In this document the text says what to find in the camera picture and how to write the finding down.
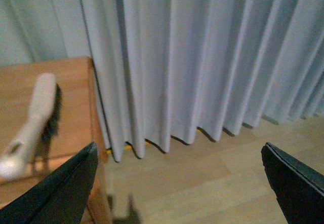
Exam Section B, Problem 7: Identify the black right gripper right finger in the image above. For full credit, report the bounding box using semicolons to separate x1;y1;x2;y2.
261;142;323;223

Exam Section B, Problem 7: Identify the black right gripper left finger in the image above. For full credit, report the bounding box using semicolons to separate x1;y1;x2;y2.
1;142;98;223

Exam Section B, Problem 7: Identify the beige brush with black bristles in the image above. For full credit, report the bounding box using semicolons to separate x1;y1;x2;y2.
1;72;62;180

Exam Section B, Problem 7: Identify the wooden side table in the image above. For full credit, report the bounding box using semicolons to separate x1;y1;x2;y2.
1;57;111;223

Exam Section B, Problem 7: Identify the pale green curtain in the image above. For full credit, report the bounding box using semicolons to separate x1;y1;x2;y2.
1;0;323;161

